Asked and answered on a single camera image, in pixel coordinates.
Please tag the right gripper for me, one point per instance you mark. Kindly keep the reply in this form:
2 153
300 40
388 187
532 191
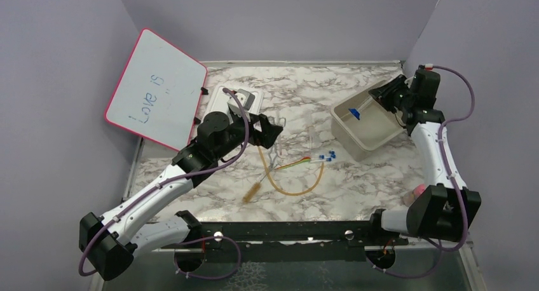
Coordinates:
383 93

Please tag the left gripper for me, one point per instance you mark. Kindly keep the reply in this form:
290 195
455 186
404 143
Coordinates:
269 133

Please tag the beige plastic bin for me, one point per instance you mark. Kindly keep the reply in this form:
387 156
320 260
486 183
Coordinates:
376 127

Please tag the test tube brush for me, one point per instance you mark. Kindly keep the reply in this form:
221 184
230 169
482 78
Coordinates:
247 198

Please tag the blue object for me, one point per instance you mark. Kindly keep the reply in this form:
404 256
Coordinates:
355 113

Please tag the yellow rubber tubing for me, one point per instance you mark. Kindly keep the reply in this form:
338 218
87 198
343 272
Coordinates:
287 186

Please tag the metal crucible tongs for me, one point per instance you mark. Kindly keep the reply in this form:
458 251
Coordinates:
274 152

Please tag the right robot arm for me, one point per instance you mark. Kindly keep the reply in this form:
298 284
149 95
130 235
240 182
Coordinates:
447 207

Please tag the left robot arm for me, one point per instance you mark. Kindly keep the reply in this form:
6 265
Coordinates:
110 242

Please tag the stacked coloured plastic spoons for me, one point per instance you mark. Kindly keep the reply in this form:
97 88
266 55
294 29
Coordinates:
302 160

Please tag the white plastic bin lid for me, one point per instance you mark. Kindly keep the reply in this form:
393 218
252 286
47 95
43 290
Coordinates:
219 99

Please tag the pink capped bottle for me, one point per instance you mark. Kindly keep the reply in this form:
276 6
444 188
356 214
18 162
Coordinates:
410 197

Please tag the pink framed whiteboard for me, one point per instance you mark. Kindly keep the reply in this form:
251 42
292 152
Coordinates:
158 92

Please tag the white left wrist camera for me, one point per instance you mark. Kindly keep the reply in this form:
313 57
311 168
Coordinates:
247 100

